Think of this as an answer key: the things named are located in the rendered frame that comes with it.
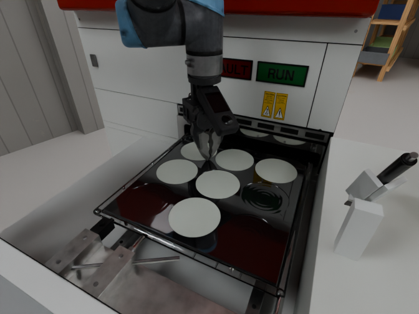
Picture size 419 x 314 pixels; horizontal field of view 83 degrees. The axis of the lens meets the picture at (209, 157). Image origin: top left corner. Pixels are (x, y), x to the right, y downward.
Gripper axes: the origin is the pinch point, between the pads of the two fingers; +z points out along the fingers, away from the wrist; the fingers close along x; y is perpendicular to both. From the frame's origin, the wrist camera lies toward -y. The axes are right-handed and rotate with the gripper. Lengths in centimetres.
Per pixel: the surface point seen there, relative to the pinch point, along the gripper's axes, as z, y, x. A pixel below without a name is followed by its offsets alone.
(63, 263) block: 0.6, -14.3, 33.8
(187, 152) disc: 1.3, 6.3, 3.2
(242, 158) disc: 1.4, -3.0, -8.2
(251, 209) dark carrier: 1.5, -18.6, 0.7
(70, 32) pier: -9, 231, 17
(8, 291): -4.3, -19.4, 38.3
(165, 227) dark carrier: 1.4, -14.6, 17.3
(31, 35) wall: -7, 238, 49
